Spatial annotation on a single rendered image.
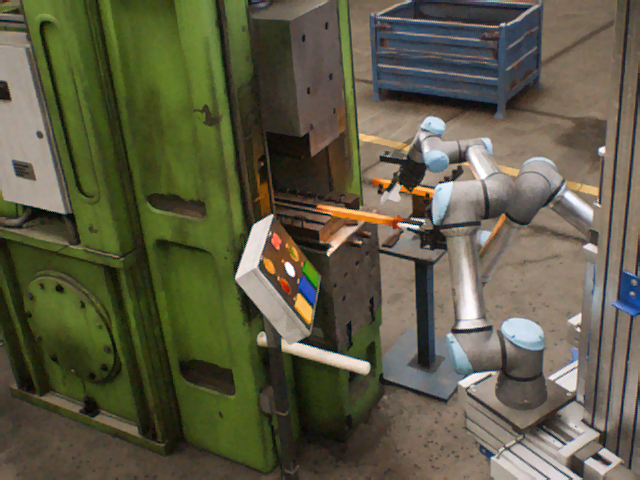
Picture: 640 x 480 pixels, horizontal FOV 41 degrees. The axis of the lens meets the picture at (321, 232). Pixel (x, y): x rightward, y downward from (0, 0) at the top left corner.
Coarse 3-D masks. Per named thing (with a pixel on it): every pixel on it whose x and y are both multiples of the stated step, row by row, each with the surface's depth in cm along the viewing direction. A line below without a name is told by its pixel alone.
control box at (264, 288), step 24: (264, 240) 264; (288, 240) 279; (240, 264) 258; (264, 264) 255; (264, 288) 253; (312, 288) 278; (264, 312) 257; (288, 312) 256; (312, 312) 268; (288, 336) 260
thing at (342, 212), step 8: (320, 208) 322; (328, 208) 322; (336, 208) 321; (344, 208) 320; (344, 216) 318; (352, 216) 316; (360, 216) 314; (368, 216) 313; (376, 216) 312; (384, 216) 311; (400, 216) 309; (392, 224) 308; (416, 224) 303
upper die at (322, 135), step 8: (328, 120) 305; (336, 120) 310; (320, 128) 301; (328, 128) 306; (336, 128) 311; (272, 136) 304; (280, 136) 302; (288, 136) 300; (296, 136) 298; (304, 136) 296; (312, 136) 297; (320, 136) 302; (328, 136) 307; (336, 136) 312; (272, 144) 305; (280, 144) 304; (288, 144) 302; (296, 144) 300; (304, 144) 298; (312, 144) 298; (320, 144) 303; (328, 144) 308; (280, 152) 305; (288, 152) 303; (296, 152) 301; (304, 152) 300; (312, 152) 299
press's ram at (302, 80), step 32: (288, 0) 296; (320, 0) 292; (256, 32) 281; (288, 32) 274; (320, 32) 290; (288, 64) 280; (320, 64) 293; (288, 96) 286; (320, 96) 297; (288, 128) 292
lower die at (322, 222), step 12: (276, 204) 331; (312, 204) 327; (324, 204) 329; (336, 204) 328; (276, 216) 325; (288, 216) 323; (300, 216) 322; (312, 216) 321; (324, 216) 320; (336, 216) 323; (288, 228) 320; (300, 228) 317; (312, 228) 315; (324, 228) 316; (336, 228) 325; (324, 240) 318
